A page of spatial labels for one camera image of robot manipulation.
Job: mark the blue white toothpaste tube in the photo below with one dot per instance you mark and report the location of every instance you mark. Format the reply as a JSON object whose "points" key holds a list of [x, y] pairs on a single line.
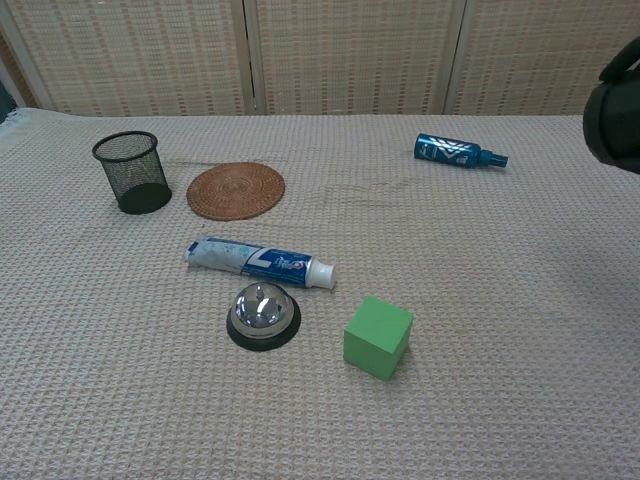
{"points": [[260, 261]]}

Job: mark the black rounded plastic object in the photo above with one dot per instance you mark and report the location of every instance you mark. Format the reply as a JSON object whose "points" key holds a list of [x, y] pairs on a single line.
{"points": [[617, 125]]}

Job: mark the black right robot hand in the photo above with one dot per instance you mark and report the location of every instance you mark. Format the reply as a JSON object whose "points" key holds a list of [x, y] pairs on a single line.
{"points": [[622, 60]]}

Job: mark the green foam cube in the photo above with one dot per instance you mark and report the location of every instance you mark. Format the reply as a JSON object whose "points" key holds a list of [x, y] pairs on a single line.
{"points": [[375, 336]]}

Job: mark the silver desk call bell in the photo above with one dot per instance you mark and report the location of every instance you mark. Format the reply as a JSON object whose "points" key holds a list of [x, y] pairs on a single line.
{"points": [[260, 310]]}

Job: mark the woven bamboo folding screen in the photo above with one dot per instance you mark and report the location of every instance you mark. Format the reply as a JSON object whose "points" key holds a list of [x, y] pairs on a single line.
{"points": [[350, 55]]}

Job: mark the beige waffle weave tablecloth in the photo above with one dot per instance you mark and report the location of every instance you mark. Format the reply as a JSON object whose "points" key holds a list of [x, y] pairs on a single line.
{"points": [[450, 400]]}

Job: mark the black mesh pen holder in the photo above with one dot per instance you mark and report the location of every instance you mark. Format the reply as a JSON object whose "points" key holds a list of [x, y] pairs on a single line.
{"points": [[142, 196]]}

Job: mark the blue spray bottle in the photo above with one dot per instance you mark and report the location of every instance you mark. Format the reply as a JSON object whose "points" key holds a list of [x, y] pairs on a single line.
{"points": [[447, 151]]}

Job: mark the round woven rattan coaster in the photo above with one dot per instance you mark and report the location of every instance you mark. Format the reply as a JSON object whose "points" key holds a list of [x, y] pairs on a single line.
{"points": [[235, 190]]}

